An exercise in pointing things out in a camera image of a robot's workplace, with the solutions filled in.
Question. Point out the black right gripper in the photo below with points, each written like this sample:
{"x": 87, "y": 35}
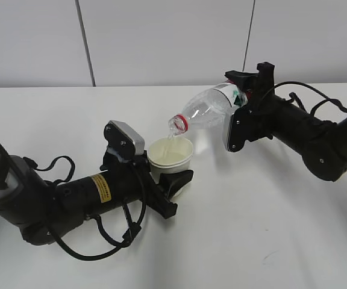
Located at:
{"x": 262, "y": 104}

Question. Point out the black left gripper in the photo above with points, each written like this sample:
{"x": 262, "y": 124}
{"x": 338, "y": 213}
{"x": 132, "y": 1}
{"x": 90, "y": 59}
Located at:
{"x": 130, "y": 181}

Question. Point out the white paper cup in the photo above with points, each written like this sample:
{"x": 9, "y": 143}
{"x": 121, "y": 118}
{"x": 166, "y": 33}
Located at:
{"x": 169, "y": 155}

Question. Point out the Nongfu Spring water bottle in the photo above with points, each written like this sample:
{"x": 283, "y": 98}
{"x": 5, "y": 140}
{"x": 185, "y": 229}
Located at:
{"x": 208, "y": 108}

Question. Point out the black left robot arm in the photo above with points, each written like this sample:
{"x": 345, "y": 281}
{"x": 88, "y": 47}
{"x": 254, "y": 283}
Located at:
{"x": 44, "y": 210}

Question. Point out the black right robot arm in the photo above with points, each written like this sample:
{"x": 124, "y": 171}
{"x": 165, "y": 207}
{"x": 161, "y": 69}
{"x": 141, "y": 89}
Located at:
{"x": 319, "y": 136}

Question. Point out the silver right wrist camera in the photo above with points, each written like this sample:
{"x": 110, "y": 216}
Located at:
{"x": 236, "y": 130}

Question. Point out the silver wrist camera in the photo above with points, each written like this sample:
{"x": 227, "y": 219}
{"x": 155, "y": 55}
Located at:
{"x": 123, "y": 141}
{"x": 236, "y": 130}

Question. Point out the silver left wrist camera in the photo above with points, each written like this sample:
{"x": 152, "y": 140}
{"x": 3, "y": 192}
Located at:
{"x": 123, "y": 141}

